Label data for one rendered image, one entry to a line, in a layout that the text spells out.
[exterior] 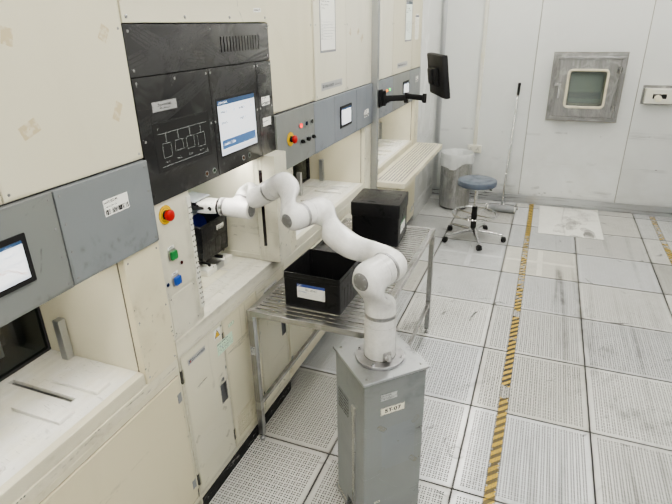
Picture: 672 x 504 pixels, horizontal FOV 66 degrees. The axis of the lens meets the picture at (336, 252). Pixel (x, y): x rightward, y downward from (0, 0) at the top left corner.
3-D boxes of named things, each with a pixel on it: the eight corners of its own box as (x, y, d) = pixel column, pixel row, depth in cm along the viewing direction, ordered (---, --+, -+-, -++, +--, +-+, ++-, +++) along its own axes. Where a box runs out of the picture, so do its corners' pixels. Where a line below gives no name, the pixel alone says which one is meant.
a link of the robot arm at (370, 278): (403, 312, 195) (405, 254, 185) (372, 333, 182) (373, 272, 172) (377, 302, 202) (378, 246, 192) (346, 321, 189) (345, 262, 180)
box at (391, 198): (398, 247, 298) (399, 205, 288) (350, 242, 306) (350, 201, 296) (407, 230, 323) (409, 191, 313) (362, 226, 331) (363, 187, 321)
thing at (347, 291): (284, 304, 240) (282, 271, 233) (310, 279, 263) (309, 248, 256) (339, 316, 229) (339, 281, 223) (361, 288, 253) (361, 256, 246)
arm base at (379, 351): (413, 362, 197) (415, 320, 190) (369, 375, 190) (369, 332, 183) (389, 337, 213) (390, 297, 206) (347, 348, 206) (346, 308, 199)
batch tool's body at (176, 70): (213, 514, 226) (136, 24, 148) (50, 456, 258) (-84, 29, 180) (299, 391, 301) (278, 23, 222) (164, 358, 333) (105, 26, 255)
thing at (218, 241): (202, 272, 240) (197, 208, 227) (165, 264, 246) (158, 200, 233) (230, 252, 261) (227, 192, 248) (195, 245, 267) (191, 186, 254)
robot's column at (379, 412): (420, 510, 225) (430, 365, 195) (362, 535, 215) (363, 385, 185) (389, 465, 249) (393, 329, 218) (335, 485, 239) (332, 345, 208)
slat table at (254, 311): (370, 471, 245) (372, 334, 215) (259, 439, 266) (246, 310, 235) (429, 331, 356) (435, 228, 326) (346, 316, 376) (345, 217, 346)
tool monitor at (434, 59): (448, 114, 341) (452, 55, 326) (371, 111, 359) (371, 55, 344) (458, 105, 374) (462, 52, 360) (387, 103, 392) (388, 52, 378)
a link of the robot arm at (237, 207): (227, 192, 235) (219, 208, 231) (253, 195, 231) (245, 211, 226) (234, 204, 242) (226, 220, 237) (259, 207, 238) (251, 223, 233)
